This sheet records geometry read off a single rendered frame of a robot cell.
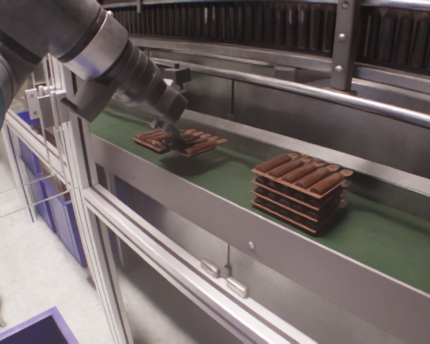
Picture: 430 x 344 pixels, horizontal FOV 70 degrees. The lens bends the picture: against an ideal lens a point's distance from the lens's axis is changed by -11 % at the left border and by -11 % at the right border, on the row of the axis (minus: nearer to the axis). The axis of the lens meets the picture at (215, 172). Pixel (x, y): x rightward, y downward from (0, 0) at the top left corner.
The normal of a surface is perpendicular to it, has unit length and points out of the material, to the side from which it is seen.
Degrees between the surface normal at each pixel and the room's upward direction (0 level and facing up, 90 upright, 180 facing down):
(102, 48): 97
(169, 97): 74
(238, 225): 90
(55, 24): 108
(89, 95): 45
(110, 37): 79
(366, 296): 90
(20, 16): 87
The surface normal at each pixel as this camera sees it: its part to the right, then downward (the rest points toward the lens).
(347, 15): -0.72, 0.31
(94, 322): 0.00, -0.89
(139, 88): 0.49, 0.55
